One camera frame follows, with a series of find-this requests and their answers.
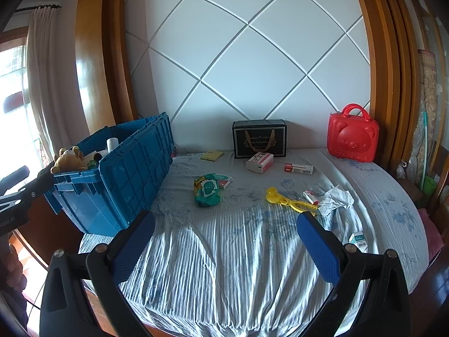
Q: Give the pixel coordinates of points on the person's left hand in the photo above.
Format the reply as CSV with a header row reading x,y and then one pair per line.
x,y
13,270

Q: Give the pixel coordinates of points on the pink cushion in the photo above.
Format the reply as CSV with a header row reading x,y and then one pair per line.
x,y
430,230

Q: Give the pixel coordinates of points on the blue plastic crate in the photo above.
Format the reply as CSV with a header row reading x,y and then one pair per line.
x,y
140,172

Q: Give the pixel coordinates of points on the yellow giraffe toy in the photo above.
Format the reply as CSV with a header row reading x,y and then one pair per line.
x,y
273,196

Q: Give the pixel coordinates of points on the brown teddy bear plush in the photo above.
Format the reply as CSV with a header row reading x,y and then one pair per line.
x,y
68,161

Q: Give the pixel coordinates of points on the red bear-face toy suitcase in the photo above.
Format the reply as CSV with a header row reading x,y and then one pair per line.
x,y
352,140

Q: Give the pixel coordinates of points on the black curtain rod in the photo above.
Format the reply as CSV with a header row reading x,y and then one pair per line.
x,y
38,7

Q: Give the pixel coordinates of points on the window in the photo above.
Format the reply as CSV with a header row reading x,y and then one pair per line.
x,y
14,77

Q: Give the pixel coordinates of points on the yellow sticky note pad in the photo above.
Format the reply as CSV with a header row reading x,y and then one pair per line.
x,y
212,156

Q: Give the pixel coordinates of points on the white and red carton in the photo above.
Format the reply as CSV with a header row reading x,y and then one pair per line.
x,y
259,163

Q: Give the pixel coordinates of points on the green and white small box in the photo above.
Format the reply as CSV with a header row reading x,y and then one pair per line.
x,y
358,242

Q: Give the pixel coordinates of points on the green dustpan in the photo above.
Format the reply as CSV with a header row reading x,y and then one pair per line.
x,y
428,187

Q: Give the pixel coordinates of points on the crumpled white tissue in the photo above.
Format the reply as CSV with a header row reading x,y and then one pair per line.
x,y
336,200

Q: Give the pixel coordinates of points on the green mop pole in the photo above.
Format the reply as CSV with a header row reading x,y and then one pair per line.
x,y
425,140

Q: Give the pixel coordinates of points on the dark green can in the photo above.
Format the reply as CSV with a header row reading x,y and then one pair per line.
x,y
93,165

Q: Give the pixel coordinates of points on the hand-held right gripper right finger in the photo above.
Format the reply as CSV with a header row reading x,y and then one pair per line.
x,y
319,249

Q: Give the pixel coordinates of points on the green wet wipes pack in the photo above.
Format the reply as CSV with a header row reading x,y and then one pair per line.
x,y
208,191

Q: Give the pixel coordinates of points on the white curtain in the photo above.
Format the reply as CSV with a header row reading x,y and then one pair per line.
x,y
52,77

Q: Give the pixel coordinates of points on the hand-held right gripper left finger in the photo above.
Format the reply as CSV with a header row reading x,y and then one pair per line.
x,y
135,249

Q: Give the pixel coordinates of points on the wooden door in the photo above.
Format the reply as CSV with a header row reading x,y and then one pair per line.
x,y
115,59

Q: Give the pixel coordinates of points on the red and green medicine box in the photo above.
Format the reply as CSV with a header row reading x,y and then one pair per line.
x,y
225,182

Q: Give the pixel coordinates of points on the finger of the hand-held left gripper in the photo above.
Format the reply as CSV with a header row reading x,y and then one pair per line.
x,y
37,186
15,174

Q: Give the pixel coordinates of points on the long red and white box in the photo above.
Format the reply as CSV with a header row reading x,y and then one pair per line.
x,y
299,169

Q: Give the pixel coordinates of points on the black gift box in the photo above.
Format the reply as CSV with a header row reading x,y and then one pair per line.
x,y
259,137

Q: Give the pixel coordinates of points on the small red and white box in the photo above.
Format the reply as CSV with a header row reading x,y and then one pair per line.
x,y
310,196

